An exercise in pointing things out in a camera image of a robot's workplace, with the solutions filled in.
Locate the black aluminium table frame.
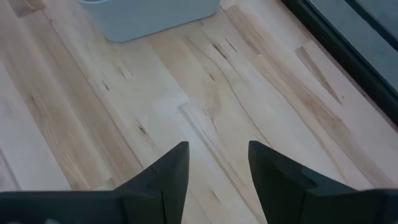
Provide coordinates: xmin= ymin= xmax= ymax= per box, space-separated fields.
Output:
xmin=281 ymin=0 xmax=398 ymax=127

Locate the grey plastic bin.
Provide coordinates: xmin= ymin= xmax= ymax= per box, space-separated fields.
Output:
xmin=77 ymin=0 xmax=221 ymax=44

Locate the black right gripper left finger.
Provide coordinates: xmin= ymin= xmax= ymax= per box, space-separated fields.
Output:
xmin=115 ymin=141 xmax=190 ymax=224

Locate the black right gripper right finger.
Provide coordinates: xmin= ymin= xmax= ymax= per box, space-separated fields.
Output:
xmin=248 ymin=141 xmax=318 ymax=224

